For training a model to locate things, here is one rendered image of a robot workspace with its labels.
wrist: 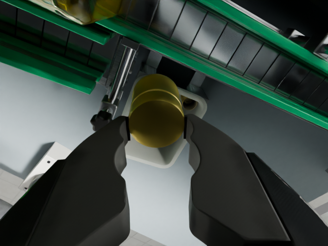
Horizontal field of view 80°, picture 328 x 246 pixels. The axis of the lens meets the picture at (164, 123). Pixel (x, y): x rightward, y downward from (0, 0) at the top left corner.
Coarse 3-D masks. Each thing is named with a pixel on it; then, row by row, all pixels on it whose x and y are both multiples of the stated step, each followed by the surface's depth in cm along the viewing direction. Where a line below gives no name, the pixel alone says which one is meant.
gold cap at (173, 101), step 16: (144, 80) 14; (160, 80) 13; (144, 96) 11; (160, 96) 11; (176, 96) 12; (144, 112) 11; (160, 112) 11; (176, 112) 11; (144, 128) 12; (160, 128) 12; (176, 128) 12; (144, 144) 12; (160, 144) 12
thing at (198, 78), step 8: (152, 56) 46; (160, 56) 46; (144, 64) 46; (152, 64) 47; (144, 72) 41; (152, 72) 44; (160, 72) 47; (176, 80) 47; (192, 80) 50; (200, 80) 50; (184, 88) 44; (192, 88) 47; (200, 88) 50
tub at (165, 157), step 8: (136, 80) 41; (192, 96) 43; (200, 96) 44; (128, 104) 43; (200, 104) 45; (128, 112) 48; (184, 112) 53; (192, 112) 49; (200, 112) 45; (128, 144) 53; (136, 144) 55; (176, 144) 52; (184, 144) 49; (128, 152) 51; (136, 152) 52; (144, 152) 54; (152, 152) 55; (160, 152) 56; (168, 152) 55; (176, 152) 51; (136, 160) 51; (144, 160) 52; (152, 160) 53; (160, 160) 54; (168, 160) 53
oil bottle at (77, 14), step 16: (32, 0) 12; (48, 0) 12; (64, 0) 12; (80, 0) 12; (96, 0) 14; (112, 0) 19; (64, 16) 13; (80, 16) 13; (96, 16) 16; (112, 16) 23
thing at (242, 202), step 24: (192, 120) 11; (192, 144) 9; (216, 144) 9; (216, 168) 8; (240, 168) 8; (192, 192) 7; (216, 192) 7; (240, 192) 7; (264, 192) 7; (192, 216) 7; (216, 216) 6; (240, 216) 6; (264, 216) 6; (216, 240) 6; (240, 240) 6; (264, 240) 5; (288, 240) 5
